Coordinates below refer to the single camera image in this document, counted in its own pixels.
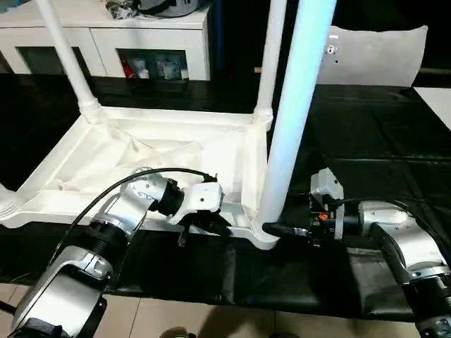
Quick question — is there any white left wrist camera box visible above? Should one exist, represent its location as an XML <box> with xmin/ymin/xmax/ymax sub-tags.
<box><xmin>168</xmin><ymin>182</ymin><xmax>225</xmax><ymax>226</ymax></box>

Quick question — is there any black case with gold label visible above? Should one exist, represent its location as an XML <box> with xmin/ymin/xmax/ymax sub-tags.
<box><xmin>209</xmin><ymin>0</ymin><xmax>300</xmax><ymax>89</ymax></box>

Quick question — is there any white flat board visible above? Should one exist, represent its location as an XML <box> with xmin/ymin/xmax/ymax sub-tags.
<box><xmin>414</xmin><ymin>87</ymin><xmax>451</xmax><ymax>131</ymax></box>

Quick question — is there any black mat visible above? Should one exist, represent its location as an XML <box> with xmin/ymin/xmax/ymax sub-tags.
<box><xmin>0</xmin><ymin>73</ymin><xmax>451</xmax><ymax>323</ymax></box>

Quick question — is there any white glass-door cabinet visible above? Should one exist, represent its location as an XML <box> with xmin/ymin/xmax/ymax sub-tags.
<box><xmin>0</xmin><ymin>0</ymin><xmax>212</xmax><ymax>81</ymax></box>

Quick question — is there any grey pillow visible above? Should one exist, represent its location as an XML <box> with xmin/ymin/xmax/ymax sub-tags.
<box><xmin>316</xmin><ymin>25</ymin><xmax>429</xmax><ymax>87</ymax></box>

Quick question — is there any white plastic table top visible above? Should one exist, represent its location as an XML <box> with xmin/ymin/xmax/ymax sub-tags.
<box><xmin>0</xmin><ymin>105</ymin><xmax>283</xmax><ymax>251</ymax></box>

